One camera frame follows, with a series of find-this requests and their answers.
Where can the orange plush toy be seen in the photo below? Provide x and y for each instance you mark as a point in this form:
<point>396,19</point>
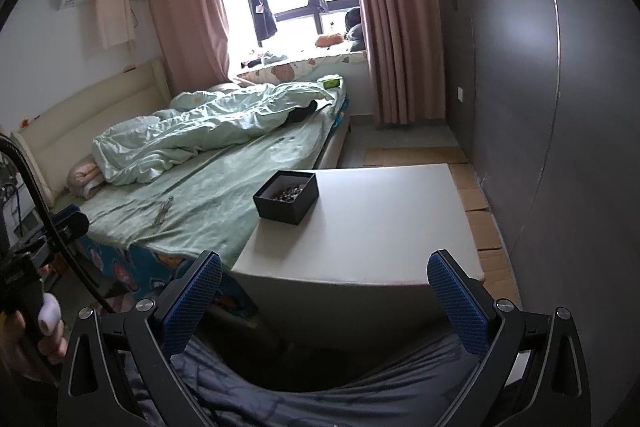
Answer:
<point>326,41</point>

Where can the light green duvet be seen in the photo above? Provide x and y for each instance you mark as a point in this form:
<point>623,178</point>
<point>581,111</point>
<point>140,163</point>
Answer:
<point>141,149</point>

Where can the cream headboard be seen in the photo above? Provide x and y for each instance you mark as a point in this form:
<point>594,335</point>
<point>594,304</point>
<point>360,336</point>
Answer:
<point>54,141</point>

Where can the dark grey wardrobe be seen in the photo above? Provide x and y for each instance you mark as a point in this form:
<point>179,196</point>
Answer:
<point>543,95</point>

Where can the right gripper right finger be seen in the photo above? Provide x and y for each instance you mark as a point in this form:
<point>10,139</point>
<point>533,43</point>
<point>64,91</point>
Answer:
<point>531,369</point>

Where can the person left hand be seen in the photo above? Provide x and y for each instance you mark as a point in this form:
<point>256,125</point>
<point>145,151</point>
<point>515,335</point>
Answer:
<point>28,357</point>

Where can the left pink curtain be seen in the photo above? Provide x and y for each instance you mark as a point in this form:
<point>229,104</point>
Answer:
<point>193,36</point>

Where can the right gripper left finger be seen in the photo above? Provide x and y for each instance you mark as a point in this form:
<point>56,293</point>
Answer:
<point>95,390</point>

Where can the green box on bed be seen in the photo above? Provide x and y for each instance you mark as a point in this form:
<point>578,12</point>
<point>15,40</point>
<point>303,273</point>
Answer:
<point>330,82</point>

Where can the patterned window seat cushion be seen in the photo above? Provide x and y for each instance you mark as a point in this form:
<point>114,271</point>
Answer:
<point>301,68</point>

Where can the black object on bed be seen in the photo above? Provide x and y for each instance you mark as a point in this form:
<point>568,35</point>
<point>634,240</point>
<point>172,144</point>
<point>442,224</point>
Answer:
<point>299,114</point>

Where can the green bed sheet mattress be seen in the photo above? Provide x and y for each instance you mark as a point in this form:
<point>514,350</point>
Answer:
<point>206,204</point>

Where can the pink curtain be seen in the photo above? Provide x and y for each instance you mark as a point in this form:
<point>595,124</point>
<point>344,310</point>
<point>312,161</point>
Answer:
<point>406,60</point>
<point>193,36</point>

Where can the black jewelry box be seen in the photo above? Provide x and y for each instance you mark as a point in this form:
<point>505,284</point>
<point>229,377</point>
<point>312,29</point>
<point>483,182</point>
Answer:
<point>287,196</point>

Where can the beige hanging towel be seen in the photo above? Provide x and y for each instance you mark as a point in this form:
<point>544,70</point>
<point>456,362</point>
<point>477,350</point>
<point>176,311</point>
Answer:
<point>115,22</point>

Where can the dark blue trousers lap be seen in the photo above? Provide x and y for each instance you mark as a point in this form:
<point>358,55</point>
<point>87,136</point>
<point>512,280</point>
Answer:
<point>413,388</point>

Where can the pink pillow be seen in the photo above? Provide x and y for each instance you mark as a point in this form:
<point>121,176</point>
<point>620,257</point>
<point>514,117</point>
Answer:
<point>85,178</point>

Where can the dark pillow on sill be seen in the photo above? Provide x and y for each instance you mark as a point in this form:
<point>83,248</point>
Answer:
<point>353,27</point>

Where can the white table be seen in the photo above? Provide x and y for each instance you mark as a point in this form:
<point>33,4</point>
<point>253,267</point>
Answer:
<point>354,270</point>

